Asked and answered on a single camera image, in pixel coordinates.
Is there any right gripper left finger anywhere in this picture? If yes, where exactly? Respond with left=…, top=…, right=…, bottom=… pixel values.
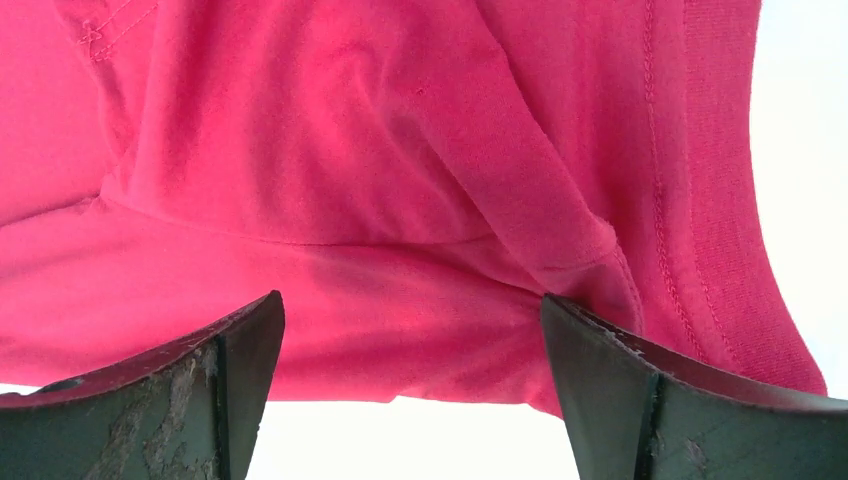
left=1, top=291, right=285, bottom=479

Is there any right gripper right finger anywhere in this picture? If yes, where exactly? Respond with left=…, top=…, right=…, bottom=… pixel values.
left=541, top=295, right=847, bottom=479

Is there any magenta t shirt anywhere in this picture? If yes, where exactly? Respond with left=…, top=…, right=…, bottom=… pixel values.
left=1, top=1, right=826, bottom=415

